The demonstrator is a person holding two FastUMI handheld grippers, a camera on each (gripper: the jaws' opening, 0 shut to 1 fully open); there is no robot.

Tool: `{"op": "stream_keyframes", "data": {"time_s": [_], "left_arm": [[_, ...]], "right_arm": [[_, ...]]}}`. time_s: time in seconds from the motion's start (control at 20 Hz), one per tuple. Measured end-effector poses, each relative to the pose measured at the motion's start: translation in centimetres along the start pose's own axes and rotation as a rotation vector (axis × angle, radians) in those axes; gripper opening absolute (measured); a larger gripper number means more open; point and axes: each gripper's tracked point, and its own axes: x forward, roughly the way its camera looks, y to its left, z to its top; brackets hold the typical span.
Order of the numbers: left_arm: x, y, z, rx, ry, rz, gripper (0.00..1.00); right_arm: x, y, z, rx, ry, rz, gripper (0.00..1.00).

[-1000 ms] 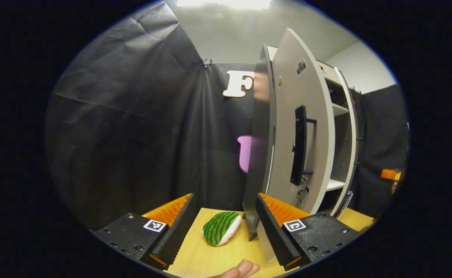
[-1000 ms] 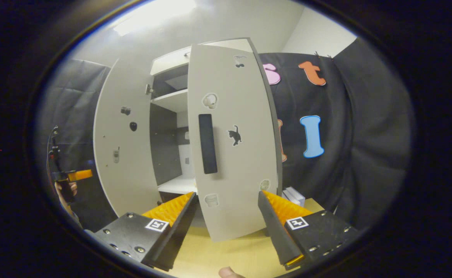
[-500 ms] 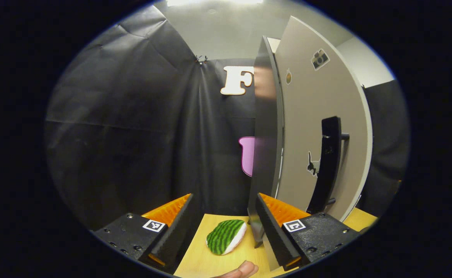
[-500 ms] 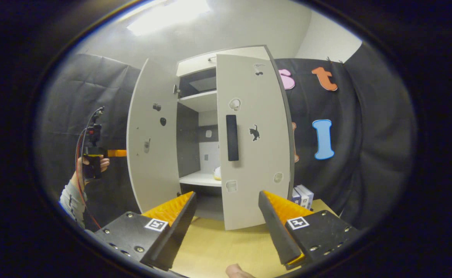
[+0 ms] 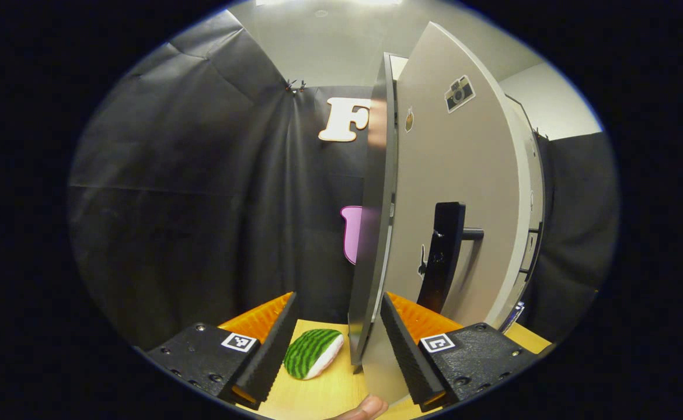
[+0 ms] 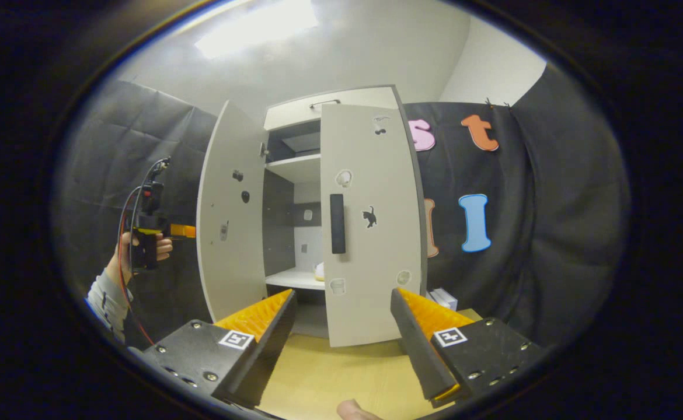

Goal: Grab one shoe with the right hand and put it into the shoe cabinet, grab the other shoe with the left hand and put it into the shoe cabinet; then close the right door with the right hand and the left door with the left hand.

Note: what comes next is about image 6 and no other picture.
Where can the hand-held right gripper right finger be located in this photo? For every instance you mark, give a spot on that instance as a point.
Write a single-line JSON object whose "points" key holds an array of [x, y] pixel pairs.
{"points": [[417, 344]]}

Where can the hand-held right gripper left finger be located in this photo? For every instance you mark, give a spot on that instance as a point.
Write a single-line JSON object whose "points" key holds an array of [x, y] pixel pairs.
{"points": [[268, 344]]}

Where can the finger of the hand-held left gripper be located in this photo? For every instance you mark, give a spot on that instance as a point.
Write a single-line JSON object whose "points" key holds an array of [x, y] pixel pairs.
{"points": [[184, 231]]}

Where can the shoe cabinet door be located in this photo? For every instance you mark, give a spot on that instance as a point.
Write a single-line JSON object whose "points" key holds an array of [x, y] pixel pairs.
{"points": [[376, 303], [230, 262]]}

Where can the white striped canvas shoe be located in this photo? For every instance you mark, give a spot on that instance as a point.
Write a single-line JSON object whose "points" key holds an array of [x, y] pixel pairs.
{"points": [[320, 272]]}

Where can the white grey shoe cabinet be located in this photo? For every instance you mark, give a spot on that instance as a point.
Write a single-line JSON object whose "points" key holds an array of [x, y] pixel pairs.
{"points": [[370, 175]]}

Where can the white cabinet shelf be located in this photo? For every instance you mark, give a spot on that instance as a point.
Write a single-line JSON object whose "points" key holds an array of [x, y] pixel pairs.
{"points": [[295, 169], [292, 279]]}

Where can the metal door hinge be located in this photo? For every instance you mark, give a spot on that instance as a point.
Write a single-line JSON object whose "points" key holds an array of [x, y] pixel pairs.
{"points": [[264, 149]]}

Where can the beige cabinet drawer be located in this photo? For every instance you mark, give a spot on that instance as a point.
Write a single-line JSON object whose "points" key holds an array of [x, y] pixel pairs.
{"points": [[353, 99]]}

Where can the small cardboard box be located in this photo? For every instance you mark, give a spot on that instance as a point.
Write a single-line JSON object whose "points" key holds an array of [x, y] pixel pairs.
{"points": [[443, 298]]}

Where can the black backdrop cloth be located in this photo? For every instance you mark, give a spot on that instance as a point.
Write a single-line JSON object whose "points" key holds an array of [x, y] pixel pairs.
{"points": [[102, 151], [551, 204]]}

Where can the ceiling light panel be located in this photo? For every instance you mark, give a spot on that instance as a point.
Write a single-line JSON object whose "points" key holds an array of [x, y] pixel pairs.
{"points": [[254, 29]]}

